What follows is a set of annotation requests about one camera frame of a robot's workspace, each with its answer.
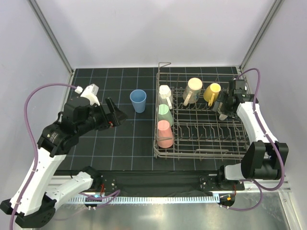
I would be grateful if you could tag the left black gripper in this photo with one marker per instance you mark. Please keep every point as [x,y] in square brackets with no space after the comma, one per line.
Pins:
[119,115]

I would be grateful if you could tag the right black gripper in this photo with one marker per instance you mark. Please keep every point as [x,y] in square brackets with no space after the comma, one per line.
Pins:
[223,97]

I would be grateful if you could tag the yellow ceramic mug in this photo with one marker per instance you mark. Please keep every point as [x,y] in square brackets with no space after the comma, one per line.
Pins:
[211,93]

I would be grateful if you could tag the blue plastic cup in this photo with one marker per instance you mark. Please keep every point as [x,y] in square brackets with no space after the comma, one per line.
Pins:
[138,99]

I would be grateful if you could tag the beige patterned ceramic mug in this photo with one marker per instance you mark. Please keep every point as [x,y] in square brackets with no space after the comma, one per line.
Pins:
[192,91]

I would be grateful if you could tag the green plastic cup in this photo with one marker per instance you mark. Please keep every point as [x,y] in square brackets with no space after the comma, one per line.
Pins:
[164,113]

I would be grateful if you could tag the white faceted mug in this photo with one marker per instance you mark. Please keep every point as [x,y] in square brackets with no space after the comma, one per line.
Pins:
[165,96]

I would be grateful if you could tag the pink plastic cup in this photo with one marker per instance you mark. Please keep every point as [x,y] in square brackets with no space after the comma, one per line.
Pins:
[165,137]

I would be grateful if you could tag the orange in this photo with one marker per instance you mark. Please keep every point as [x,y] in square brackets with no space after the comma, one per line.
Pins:
[222,115]

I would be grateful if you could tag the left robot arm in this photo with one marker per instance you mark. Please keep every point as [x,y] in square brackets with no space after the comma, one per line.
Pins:
[33,206]

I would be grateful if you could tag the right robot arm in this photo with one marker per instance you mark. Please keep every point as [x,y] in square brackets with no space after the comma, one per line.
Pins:
[265,156]

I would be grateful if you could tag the black grid mat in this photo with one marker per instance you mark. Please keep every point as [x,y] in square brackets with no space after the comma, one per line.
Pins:
[128,147]

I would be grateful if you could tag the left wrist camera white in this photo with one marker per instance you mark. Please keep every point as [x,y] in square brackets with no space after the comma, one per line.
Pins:
[90,92]

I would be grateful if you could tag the grey wire dish rack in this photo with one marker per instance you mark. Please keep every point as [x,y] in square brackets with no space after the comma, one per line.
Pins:
[197,131]

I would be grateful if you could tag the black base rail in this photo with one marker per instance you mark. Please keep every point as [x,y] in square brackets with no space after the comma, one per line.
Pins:
[161,183]

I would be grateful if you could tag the white slotted cable duct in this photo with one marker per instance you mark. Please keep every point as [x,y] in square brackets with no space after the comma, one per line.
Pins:
[120,200]

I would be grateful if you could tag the right aluminium frame post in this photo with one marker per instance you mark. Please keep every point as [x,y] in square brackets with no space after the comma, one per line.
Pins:
[261,32]

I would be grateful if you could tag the aluminium frame post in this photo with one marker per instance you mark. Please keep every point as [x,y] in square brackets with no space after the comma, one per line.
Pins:
[261,32]
[47,29]

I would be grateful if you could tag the left aluminium frame post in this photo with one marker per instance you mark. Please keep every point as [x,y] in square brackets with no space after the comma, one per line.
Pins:
[47,29]

